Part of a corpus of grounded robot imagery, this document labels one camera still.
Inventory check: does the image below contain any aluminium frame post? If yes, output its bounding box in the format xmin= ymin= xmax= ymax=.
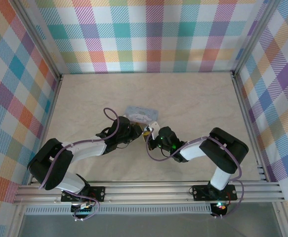
xmin=232 ymin=0 xmax=282 ymax=76
xmin=12 ymin=0 xmax=63 ymax=78

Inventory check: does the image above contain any grey slotted cable duct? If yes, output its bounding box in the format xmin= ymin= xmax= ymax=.
xmin=24 ymin=204 xmax=212 ymax=216

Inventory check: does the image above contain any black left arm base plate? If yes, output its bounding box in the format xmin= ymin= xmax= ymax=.
xmin=60 ymin=186 xmax=106 ymax=202

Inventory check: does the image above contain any aluminium front rail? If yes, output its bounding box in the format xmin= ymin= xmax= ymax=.
xmin=13 ymin=181 xmax=287 ymax=205

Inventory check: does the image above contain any aluminium side rail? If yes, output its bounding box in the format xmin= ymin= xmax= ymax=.
xmin=231 ymin=71 xmax=270 ymax=183

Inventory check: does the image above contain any key with white tag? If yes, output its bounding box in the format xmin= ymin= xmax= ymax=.
xmin=145 ymin=120 xmax=160 ymax=133

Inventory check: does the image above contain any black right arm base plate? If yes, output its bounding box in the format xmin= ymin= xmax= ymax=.
xmin=191 ymin=184 xmax=239 ymax=201

